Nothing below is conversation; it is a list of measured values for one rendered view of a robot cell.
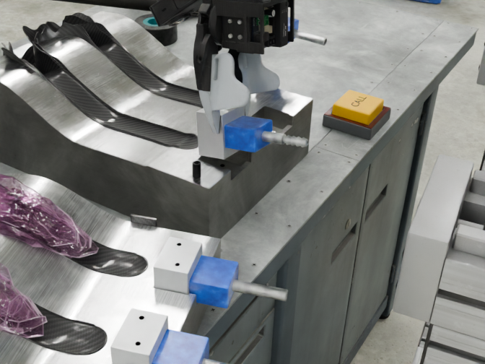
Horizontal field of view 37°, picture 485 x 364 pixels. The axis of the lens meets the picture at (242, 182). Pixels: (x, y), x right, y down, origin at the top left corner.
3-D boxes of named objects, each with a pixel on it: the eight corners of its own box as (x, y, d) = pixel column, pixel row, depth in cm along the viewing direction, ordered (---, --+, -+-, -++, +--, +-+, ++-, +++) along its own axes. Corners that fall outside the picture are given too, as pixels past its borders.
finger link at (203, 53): (201, 92, 78) (209, 8, 76) (189, 89, 78) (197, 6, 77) (224, 91, 82) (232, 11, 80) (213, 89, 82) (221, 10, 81)
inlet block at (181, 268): (289, 298, 75) (293, 258, 72) (280, 332, 71) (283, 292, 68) (170, 275, 78) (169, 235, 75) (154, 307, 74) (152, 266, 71)
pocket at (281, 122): (292, 139, 97) (294, 115, 95) (273, 157, 94) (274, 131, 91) (263, 129, 99) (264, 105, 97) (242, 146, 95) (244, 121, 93)
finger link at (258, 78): (277, 125, 85) (268, 53, 80) (234, 118, 88) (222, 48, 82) (289, 112, 87) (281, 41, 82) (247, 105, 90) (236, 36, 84)
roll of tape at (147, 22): (174, 48, 133) (173, 30, 131) (130, 46, 133) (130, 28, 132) (180, 32, 140) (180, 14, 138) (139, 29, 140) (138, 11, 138)
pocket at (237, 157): (251, 176, 90) (252, 151, 88) (229, 197, 86) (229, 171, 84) (220, 165, 91) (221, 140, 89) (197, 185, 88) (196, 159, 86)
